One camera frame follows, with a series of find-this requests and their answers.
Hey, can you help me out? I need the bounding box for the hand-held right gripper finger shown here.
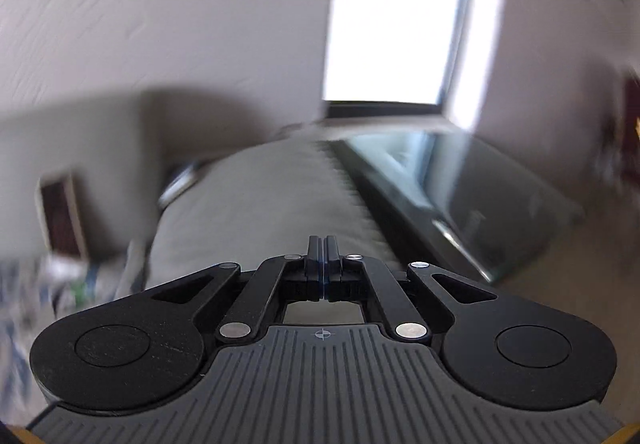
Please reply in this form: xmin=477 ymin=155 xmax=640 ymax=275
xmin=149 ymin=235 xmax=325 ymax=345
xmin=324 ymin=234 xmax=499 ymax=345

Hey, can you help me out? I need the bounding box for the grey bed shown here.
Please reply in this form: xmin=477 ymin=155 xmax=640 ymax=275
xmin=149 ymin=131 xmax=403 ymax=297

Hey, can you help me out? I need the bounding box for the black glass table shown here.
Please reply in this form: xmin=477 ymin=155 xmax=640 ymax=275
xmin=327 ymin=128 xmax=587 ymax=284

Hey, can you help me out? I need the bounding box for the bright window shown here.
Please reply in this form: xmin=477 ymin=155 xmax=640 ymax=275
xmin=321 ymin=0 xmax=473 ymax=117

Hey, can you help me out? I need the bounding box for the white blue printed blanket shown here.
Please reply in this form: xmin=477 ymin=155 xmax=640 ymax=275
xmin=0 ymin=241 xmax=151 ymax=425

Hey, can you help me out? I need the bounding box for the dark red object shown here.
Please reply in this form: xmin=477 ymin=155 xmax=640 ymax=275
xmin=619 ymin=73 xmax=640 ymax=141

